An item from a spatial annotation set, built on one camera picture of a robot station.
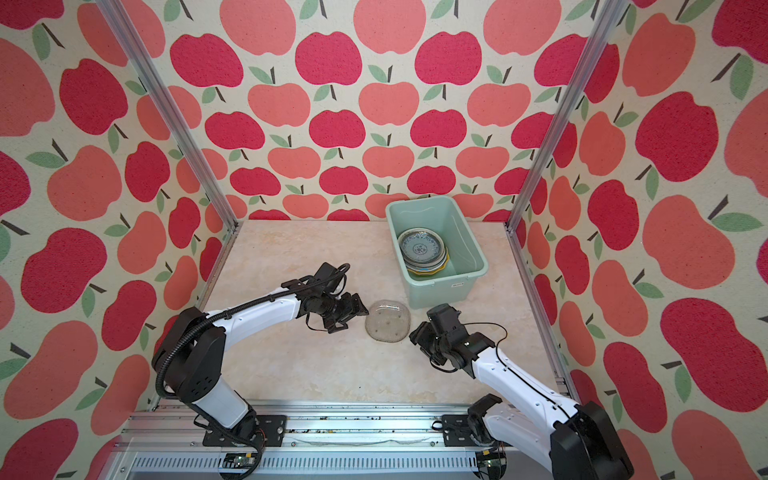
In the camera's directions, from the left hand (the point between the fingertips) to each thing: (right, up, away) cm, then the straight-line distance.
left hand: (366, 320), depth 85 cm
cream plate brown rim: (+20, +15, +17) cm, 30 cm away
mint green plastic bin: (+27, +10, +2) cm, 29 cm away
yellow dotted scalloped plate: (+21, +13, +17) cm, 30 cm away
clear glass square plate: (+6, -2, +9) cm, 11 cm away
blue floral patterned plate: (+19, +22, +23) cm, 37 cm away
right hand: (+15, -5, -1) cm, 16 cm away
